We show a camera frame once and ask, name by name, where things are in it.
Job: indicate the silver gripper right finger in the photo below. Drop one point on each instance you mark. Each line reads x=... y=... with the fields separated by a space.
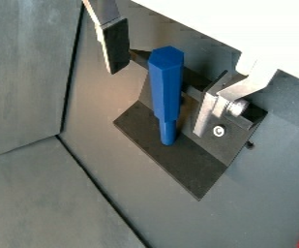
x=224 y=96

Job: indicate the black angle fixture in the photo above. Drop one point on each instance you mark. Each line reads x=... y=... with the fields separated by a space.
x=195 y=160

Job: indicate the blue hexagonal peg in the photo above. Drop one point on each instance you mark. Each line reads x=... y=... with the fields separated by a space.
x=165 y=75

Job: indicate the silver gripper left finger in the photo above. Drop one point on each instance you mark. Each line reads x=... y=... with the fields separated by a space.
x=111 y=27

